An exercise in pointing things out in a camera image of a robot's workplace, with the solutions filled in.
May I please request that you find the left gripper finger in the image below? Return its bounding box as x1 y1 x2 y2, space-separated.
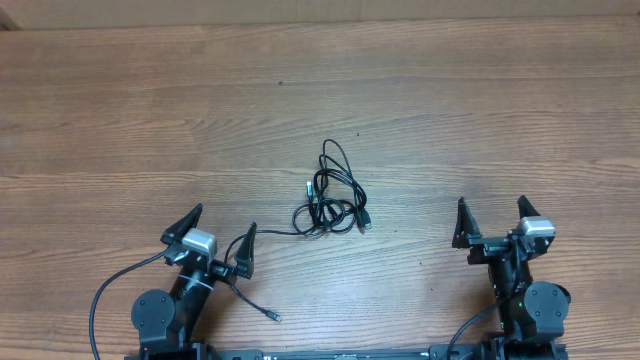
234 222 257 279
160 203 203 245

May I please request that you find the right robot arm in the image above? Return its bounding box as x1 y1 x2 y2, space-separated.
447 195 571 359

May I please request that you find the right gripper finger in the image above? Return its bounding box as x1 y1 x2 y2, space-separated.
517 195 540 218
452 197 482 249

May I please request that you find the right camera cable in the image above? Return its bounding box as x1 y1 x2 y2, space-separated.
444 299 506 360

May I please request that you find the thick black USB cable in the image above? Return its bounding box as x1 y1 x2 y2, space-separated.
291 138 373 237

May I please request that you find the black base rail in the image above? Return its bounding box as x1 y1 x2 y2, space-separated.
124 342 569 360

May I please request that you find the camera cable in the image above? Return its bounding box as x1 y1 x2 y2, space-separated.
444 299 506 360
88 248 171 360

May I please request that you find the left camera cable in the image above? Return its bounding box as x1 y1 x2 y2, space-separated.
88 248 171 360

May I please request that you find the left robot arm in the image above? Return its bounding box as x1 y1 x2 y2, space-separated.
131 204 257 360

